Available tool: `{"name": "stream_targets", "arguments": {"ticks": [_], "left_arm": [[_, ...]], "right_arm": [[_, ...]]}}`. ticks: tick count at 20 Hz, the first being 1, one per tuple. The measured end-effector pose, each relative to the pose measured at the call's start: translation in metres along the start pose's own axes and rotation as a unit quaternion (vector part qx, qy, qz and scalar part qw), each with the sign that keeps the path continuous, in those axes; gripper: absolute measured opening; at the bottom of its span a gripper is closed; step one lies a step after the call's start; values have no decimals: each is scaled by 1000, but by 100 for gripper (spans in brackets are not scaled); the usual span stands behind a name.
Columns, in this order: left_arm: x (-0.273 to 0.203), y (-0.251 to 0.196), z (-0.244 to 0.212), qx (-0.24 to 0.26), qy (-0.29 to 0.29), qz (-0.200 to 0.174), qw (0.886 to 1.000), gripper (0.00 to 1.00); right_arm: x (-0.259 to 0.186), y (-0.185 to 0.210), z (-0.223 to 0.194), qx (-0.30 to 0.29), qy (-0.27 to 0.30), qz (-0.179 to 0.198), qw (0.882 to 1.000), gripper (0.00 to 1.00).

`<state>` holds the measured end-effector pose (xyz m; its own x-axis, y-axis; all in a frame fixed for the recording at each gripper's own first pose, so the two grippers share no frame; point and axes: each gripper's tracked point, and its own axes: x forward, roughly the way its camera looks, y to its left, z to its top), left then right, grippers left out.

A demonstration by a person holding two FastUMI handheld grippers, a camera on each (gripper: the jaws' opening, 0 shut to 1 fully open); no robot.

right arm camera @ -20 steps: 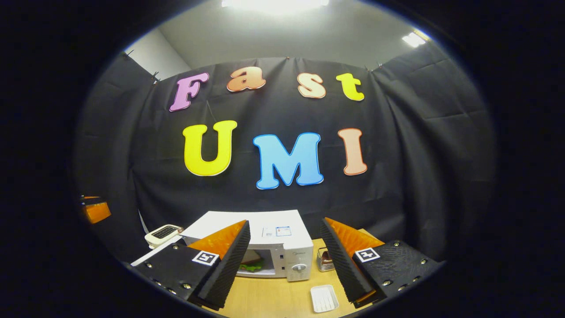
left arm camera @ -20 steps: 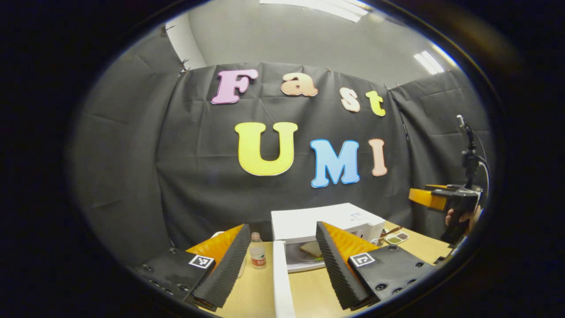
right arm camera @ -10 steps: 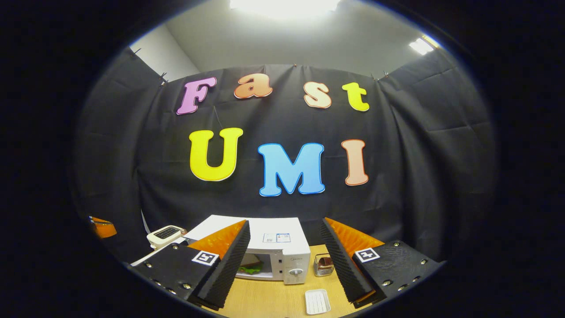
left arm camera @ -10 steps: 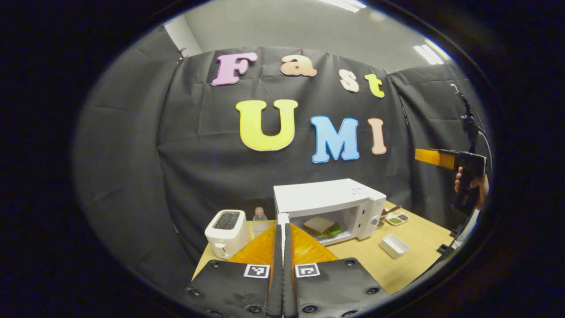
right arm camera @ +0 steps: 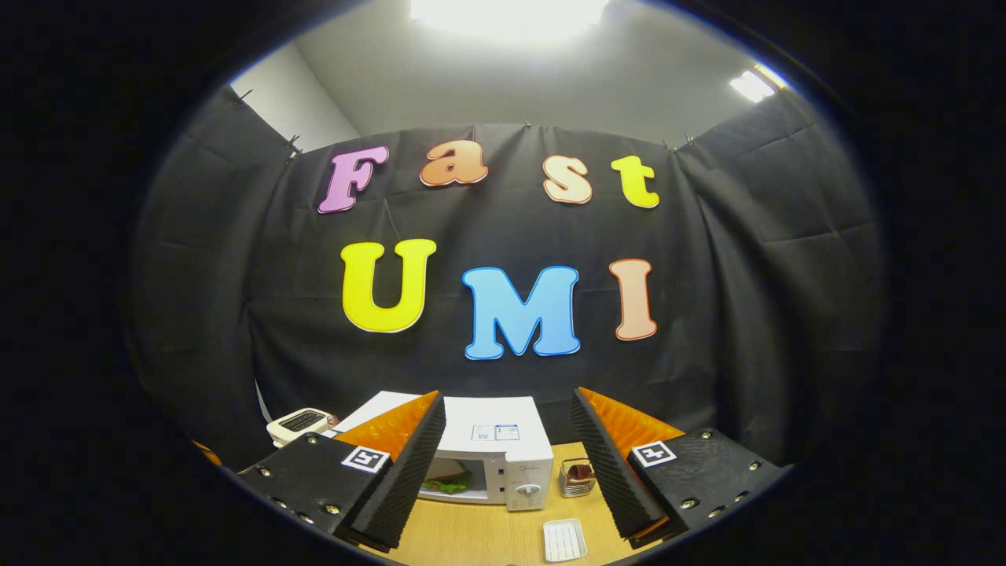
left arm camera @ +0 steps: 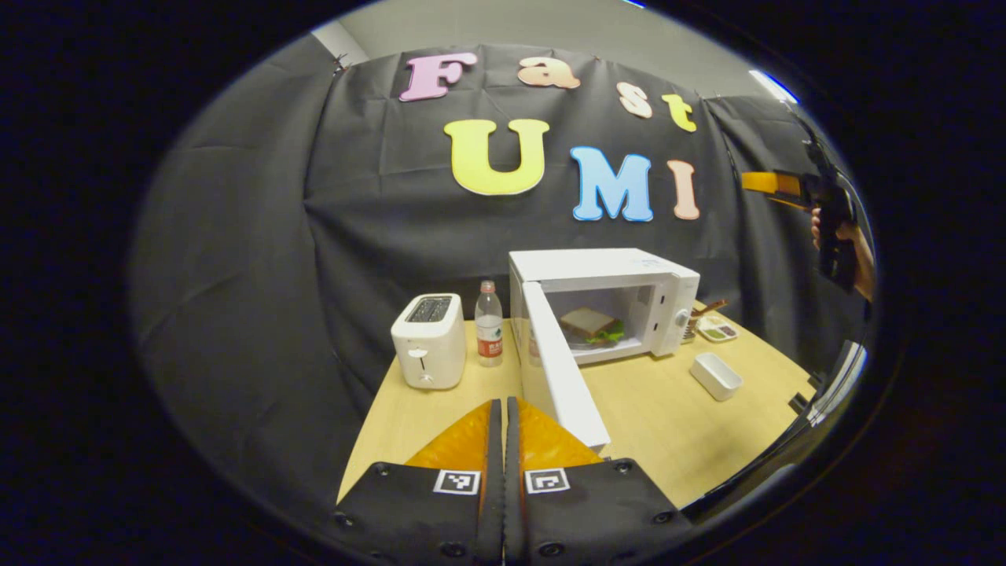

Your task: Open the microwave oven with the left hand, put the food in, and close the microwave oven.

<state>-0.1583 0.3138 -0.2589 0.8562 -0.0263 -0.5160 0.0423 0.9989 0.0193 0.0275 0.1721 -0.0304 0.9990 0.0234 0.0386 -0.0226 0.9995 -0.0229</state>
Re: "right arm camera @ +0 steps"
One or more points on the sandwich with lettuce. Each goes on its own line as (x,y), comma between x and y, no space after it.
(448,483)

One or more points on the metal mesh utensil holder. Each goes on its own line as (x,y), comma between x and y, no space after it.
(578,489)

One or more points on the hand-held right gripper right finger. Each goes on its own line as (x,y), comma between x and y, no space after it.
(609,472)

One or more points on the white rectangular tray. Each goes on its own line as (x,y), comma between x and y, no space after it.
(564,541)

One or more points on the white toaster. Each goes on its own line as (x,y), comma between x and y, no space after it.
(299,428)

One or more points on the small ceiling light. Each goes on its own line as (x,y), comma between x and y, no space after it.
(753,85)

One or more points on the brown spoon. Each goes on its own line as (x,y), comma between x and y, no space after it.
(580,472)

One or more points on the black backdrop cloth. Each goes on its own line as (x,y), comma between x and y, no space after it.
(747,314)

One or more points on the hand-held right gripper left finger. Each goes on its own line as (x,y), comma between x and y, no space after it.
(405,479)

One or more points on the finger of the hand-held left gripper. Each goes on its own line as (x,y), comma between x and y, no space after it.
(208,453)

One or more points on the large ceiling light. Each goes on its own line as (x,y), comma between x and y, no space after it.
(511,16)

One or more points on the white microwave oven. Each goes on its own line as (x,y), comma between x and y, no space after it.
(519,409)

